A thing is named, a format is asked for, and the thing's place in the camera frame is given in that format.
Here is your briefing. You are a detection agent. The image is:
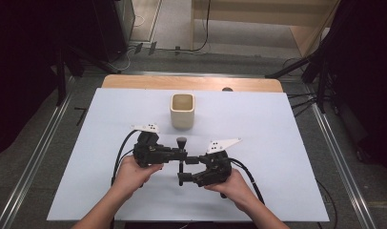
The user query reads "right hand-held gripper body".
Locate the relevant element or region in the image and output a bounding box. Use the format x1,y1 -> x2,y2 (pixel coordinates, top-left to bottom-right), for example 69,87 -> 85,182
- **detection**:
193,137 -> 243,188

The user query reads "black floor cable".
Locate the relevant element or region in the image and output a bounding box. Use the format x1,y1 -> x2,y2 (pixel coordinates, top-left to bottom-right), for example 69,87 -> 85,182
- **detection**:
315,178 -> 339,229

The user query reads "right hand-held gripper black cable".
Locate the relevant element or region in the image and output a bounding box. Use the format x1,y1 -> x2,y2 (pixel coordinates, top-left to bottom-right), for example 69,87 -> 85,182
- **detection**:
229,157 -> 266,205

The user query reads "black curtain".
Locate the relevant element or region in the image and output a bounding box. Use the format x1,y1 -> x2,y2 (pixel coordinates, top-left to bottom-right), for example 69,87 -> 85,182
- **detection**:
0,0 -> 102,160
319,0 -> 387,175

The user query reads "person's left hand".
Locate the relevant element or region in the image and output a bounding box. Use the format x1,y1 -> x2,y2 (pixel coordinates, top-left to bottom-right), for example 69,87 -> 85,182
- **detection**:
112,155 -> 164,200

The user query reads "hand-held gripper black cable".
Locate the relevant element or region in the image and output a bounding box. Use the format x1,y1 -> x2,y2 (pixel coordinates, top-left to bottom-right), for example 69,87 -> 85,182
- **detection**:
111,129 -> 140,187
229,157 -> 266,205

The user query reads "left hand-held gripper black cable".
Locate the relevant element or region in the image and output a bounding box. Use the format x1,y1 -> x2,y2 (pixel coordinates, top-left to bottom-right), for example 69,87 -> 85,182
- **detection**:
111,129 -> 140,187

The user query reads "metal floor rail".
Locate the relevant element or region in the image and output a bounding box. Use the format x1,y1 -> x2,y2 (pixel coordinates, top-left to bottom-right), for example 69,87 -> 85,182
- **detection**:
309,101 -> 378,229
0,75 -> 75,229

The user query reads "person's right hand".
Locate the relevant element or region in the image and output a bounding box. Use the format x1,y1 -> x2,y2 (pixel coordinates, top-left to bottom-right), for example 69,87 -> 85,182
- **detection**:
203,168 -> 263,213

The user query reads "light wooden cabinet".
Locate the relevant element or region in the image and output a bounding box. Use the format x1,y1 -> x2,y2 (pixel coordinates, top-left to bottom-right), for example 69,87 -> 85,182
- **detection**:
190,0 -> 342,59

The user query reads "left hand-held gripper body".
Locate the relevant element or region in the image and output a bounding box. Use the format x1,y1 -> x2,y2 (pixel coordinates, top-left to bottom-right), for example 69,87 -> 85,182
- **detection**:
130,123 -> 171,168

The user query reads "black makeup brush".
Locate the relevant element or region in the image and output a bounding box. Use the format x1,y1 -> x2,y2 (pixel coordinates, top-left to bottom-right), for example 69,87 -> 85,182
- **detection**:
175,136 -> 188,187

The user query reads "white table sheet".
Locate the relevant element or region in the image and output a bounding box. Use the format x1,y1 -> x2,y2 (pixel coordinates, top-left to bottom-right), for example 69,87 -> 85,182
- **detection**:
47,88 -> 330,222

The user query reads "black hanging cable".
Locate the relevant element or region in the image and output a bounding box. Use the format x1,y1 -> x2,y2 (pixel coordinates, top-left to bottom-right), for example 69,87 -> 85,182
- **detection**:
176,0 -> 213,53

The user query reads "cream square ceramic cup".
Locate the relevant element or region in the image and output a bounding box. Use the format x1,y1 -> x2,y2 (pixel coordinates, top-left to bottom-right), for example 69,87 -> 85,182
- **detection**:
169,93 -> 195,130

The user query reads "black stand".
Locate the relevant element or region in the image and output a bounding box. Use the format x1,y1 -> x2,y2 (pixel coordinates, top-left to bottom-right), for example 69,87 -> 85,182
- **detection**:
265,47 -> 331,115
52,44 -> 121,108

